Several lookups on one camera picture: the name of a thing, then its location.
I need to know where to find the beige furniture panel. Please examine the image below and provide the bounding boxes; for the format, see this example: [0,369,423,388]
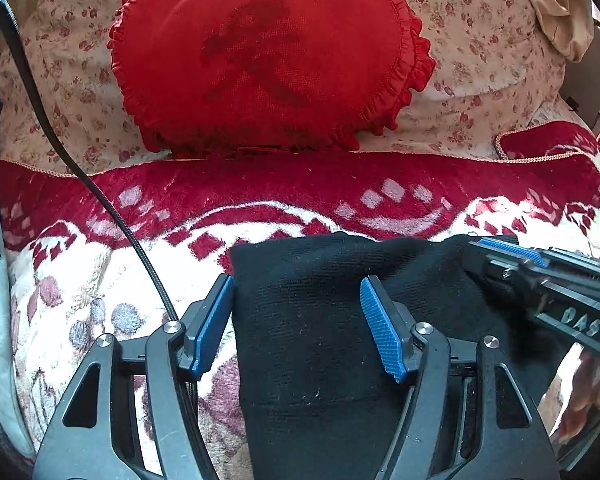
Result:
[562,25,600,151]

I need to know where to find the person's right hand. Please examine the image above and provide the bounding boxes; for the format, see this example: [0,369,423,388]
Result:
[556,349,600,445]

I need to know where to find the black pants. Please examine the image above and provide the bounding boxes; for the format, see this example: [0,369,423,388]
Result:
[229,232,588,480]

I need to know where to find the black cable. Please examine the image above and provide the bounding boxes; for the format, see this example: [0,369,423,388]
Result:
[0,0,181,322]

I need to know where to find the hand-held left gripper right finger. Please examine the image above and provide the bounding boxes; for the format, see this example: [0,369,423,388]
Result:
[360,276,561,480]

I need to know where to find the red ruffled pillow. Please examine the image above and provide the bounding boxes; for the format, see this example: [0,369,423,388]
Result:
[107,0,438,158]

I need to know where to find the beige cloth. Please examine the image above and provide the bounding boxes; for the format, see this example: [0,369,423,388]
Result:
[522,0,596,63]

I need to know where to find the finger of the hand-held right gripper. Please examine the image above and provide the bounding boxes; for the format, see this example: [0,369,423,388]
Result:
[461,237,552,302]

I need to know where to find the floral beige pillow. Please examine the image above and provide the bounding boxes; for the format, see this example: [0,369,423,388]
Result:
[0,0,588,178]

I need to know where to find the red and white fleece blanket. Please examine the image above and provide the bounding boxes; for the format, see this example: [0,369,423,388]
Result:
[0,120,600,480]

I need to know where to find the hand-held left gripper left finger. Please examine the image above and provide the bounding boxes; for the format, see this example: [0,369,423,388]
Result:
[32,274,236,480]

